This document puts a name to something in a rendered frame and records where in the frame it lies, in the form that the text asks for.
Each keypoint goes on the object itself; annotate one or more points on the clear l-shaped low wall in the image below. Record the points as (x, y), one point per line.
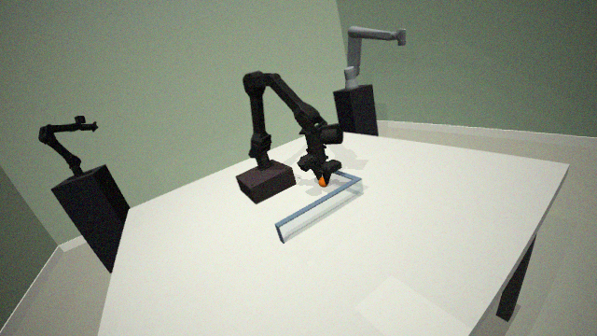
(325, 209)

